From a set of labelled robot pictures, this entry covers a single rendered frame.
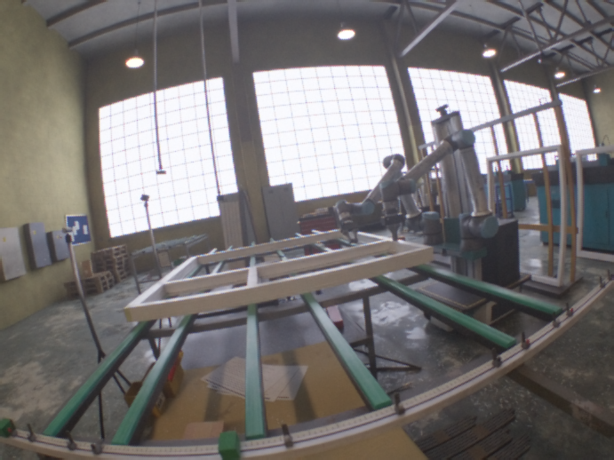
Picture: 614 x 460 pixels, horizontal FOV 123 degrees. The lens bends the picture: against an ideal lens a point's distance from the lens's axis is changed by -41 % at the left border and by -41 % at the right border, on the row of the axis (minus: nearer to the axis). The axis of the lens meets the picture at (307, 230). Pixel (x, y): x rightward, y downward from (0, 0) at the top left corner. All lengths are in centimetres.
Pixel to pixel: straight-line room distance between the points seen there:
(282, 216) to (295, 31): 701
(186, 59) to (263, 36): 292
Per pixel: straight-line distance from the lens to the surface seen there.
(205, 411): 103
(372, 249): 174
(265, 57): 1085
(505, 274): 259
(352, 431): 52
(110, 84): 1188
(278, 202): 887
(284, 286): 122
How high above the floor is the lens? 124
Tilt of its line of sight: 5 degrees down
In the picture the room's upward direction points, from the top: 10 degrees counter-clockwise
